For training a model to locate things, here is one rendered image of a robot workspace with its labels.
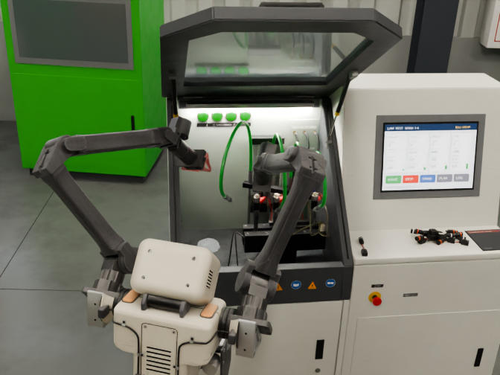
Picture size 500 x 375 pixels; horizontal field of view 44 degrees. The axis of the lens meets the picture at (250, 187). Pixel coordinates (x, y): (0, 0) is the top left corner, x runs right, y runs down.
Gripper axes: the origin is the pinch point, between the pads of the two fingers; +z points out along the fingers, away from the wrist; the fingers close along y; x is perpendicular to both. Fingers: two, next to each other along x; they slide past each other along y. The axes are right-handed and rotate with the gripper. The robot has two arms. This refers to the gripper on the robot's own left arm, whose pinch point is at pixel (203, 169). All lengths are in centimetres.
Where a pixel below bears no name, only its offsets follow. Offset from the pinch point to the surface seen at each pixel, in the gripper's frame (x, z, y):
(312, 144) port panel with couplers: -39, 57, -11
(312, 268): 19, 47, -28
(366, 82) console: -59, 40, -38
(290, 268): 22, 42, -21
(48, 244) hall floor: -2, 127, 207
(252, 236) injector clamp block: 9.4, 43.3, -0.3
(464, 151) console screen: -44, 73, -73
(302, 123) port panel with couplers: -45, 47, -9
